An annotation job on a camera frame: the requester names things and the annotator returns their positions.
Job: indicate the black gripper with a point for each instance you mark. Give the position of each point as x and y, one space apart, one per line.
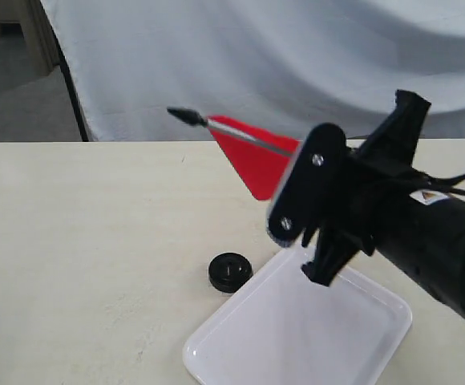
369 175

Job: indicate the red flag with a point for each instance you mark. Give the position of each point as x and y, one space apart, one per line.
259 156

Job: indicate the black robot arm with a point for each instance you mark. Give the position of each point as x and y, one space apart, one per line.
422 232

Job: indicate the black round flag base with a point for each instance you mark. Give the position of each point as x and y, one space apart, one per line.
228 272

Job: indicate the white cloth backdrop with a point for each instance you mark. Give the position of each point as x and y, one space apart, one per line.
280 65

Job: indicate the white plastic tray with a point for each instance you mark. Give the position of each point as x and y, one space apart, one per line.
280 328

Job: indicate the wooden furniture in background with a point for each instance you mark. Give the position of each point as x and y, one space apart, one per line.
39 37

